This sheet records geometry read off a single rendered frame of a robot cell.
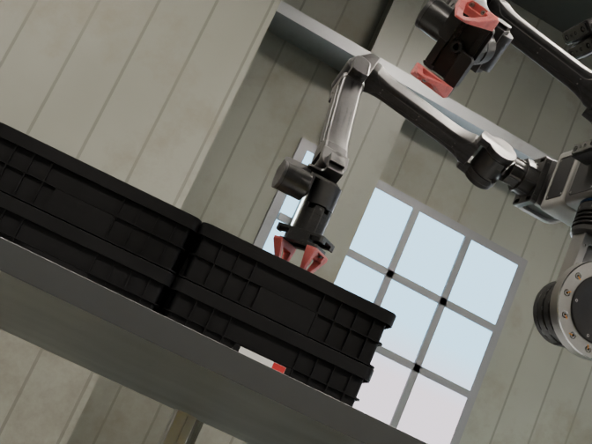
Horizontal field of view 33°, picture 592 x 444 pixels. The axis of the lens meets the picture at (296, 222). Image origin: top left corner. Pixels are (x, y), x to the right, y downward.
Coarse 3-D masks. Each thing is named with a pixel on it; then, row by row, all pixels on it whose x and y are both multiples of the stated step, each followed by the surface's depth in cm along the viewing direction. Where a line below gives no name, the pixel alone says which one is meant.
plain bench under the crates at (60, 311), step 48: (0, 240) 132; (0, 288) 157; (48, 288) 133; (96, 288) 135; (48, 336) 219; (96, 336) 165; (144, 336) 136; (192, 336) 138; (144, 384) 238; (192, 384) 175; (240, 384) 139; (288, 384) 142; (240, 432) 257; (288, 432) 186; (336, 432) 145; (384, 432) 145
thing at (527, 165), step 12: (516, 168) 235; (528, 168) 235; (540, 168) 237; (504, 180) 237; (516, 180) 235; (528, 180) 235; (540, 180) 235; (516, 192) 238; (528, 192) 236; (516, 204) 240; (528, 204) 237
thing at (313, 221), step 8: (304, 208) 190; (312, 208) 189; (320, 208) 189; (304, 216) 189; (312, 216) 189; (320, 216) 189; (328, 216) 190; (280, 224) 190; (296, 224) 190; (304, 224) 189; (312, 224) 188; (320, 224) 189; (304, 232) 187; (312, 232) 187; (320, 232) 189; (320, 240) 186; (328, 240) 188; (328, 248) 189
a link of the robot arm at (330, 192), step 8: (320, 176) 192; (312, 184) 192; (320, 184) 190; (328, 184) 190; (336, 184) 193; (312, 192) 191; (320, 192) 190; (328, 192) 190; (336, 192) 191; (312, 200) 190; (320, 200) 189; (328, 200) 190; (336, 200) 191; (328, 208) 190
